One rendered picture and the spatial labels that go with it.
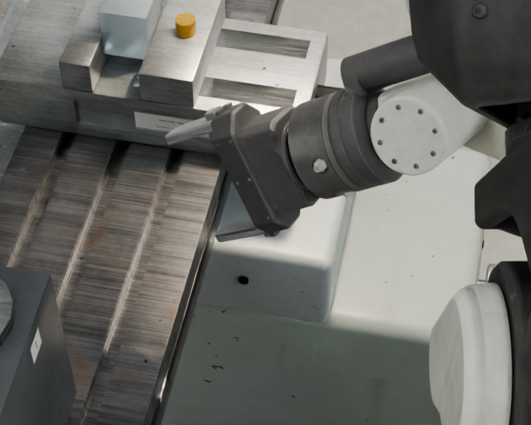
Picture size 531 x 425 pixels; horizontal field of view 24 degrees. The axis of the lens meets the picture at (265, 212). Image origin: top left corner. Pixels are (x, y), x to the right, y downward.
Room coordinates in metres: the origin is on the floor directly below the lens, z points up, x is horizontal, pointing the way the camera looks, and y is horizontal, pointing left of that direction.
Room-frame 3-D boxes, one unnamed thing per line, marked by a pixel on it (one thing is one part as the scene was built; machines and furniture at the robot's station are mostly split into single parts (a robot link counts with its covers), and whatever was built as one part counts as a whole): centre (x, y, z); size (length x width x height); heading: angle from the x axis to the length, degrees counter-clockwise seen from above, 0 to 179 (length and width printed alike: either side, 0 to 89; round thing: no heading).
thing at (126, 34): (1.01, 0.14, 1.02); 0.06 x 0.05 x 0.06; 168
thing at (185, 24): (1.00, 0.09, 1.03); 0.02 x 0.02 x 0.02
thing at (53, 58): (1.01, 0.11, 0.96); 0.35 x 0.15 x 0.11; 78
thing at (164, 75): (1.00, 0.09, 1.00); 0.15 x 0.06 x 0.04; 168
